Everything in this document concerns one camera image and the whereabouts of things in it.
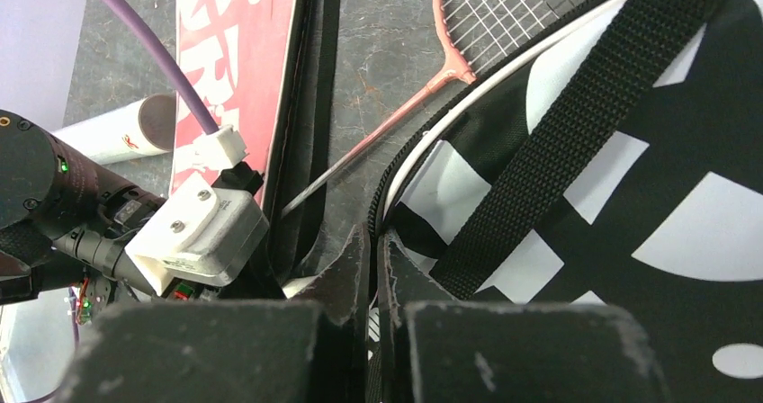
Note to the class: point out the black sport racket bag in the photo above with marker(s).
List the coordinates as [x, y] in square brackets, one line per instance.
[665, 220]

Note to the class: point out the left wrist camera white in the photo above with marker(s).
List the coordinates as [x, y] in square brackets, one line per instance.
[206, 231]

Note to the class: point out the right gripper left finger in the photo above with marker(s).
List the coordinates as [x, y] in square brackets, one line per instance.
[310, 348]

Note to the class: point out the pink frame racket right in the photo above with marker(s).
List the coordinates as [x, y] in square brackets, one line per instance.
[475, 35]

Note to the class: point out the pink sport racket bag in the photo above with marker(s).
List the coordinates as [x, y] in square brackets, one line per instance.
[267, 68]

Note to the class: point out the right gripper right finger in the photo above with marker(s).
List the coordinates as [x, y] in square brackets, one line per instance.
[438, 349]

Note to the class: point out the white shuttlecock tube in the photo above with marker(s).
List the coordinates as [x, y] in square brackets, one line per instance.
[144, 128]

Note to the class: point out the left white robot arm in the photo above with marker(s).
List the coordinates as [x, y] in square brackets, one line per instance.
[61, 212]

